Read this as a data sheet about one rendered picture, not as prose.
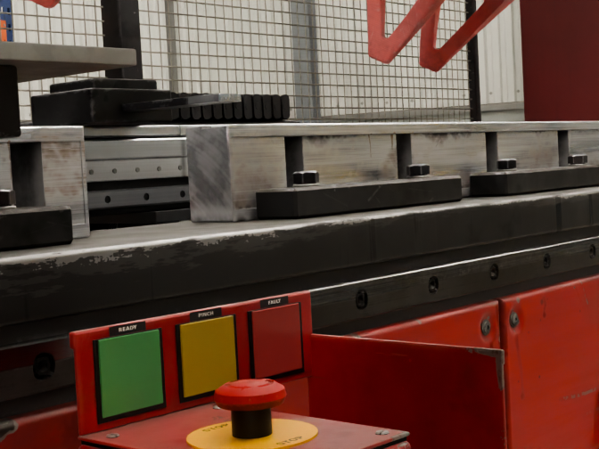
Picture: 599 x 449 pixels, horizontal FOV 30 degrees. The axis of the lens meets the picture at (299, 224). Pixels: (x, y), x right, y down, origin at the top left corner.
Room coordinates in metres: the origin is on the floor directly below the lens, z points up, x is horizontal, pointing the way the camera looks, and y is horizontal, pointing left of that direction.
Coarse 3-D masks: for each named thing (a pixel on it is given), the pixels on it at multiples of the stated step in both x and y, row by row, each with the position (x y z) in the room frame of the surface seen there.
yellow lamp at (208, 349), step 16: (208, 320) 0.69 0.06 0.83; (224, 320) 0.70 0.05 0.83; (192, 336) 0.68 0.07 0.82; (208, 336) 0.69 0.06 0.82; (224, 336) 0.70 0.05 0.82; (192, 352) 0.68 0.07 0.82; (208, 352) 0.69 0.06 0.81; (224, 352) 0.70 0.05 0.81; (192, 368) 0.68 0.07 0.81; (208, 368) 0.69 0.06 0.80; (224, 368) 0.70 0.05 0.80; (192, 384) 0.68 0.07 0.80; (208, 384) 0.69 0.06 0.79
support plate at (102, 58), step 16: (0, 48) 0.59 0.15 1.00; (16, 48) 0.60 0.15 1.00; (32, 48) 0.61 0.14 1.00; (48, 48) 0.62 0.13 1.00; (64, 48) 0.62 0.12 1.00; (80, 48) 0.63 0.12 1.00; (96, 48) 0.64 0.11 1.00; (112, 48) 0.65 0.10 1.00; (0, 64) 0.62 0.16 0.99; (16, 64) 0.62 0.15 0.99; (32, 64) 0.63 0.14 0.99; (48, 64) 0.63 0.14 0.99; (64, 64) 0.64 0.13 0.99; (80, 64) 0.64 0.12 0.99; (96, 64) 0.65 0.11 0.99; (112, 64) 0.65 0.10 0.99; (128, 64) 0.66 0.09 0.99; (32, 80) 0.73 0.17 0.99
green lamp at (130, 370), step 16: (128, 336) 0.65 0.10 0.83; (144, 336) 0.66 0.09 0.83; (112, 352) 0.64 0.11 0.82; (128, 352) 0.65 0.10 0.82; (144, 352) 0.66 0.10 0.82; (112, 368) 0.64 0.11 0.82; (128, 368) 0.65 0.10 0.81; (144, 368) 0.66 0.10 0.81; (160, 368) 0.66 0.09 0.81; (112, 384) 0.64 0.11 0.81; (128, 384) 0.65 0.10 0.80; (144, 384) 0.66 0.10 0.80; (160, 384) 0.66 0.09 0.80; (112, 400) 0.64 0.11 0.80; (128, 400) 0.65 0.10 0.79; (144, 400) 0.65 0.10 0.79; (160, 400) 0.66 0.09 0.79
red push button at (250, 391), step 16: (224, 384) 0.60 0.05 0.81; (240, 384) 0.60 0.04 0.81; (256, 384) 0.60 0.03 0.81; (272, 384) 0.60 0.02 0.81; (224, 400) 0.59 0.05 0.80; (240, 400) 0.59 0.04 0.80; (256, 400) 0.58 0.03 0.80; (272, 400) 0.59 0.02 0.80; (240, 416) 0.59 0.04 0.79; (256, 416) 0.59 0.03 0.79; (240, 432) 0.59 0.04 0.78; (256, 432) 0.59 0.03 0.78; (272, 432) 0.60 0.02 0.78
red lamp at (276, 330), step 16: (256, 320) 0.73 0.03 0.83; (272, 320) 0.74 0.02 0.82; (288, 320) 0.75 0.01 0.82; (256, 336) 0.72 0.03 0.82; (272, 336) 0.74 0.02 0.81; (288, 336) 0.75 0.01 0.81; (256, 352) 0.72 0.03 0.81; (272, 352) 0.74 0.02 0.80; (288, 352) 0.75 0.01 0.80; (256, 368) 0.72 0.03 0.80; (272, 368) 0.73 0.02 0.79; (288, 368) 0.75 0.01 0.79
